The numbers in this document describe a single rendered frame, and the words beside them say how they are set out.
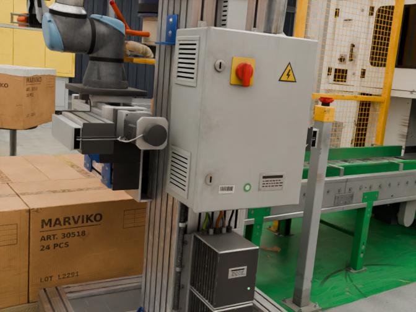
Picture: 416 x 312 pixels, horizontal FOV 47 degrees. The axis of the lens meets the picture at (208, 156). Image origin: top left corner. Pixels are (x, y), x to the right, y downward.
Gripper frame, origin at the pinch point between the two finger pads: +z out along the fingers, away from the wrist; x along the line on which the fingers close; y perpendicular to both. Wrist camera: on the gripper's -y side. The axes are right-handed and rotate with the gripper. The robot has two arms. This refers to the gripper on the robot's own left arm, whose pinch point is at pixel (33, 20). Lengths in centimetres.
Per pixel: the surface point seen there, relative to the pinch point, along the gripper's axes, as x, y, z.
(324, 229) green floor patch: 10, 224, 127
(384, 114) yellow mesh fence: 14, 294, 40
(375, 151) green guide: 0, 262, 67
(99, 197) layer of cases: -12, 25, 71
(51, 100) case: 167, 77, 48
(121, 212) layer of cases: -18, 33, 77
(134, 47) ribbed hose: -7.7, 40.9, 6.8
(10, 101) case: 134, 36, 46
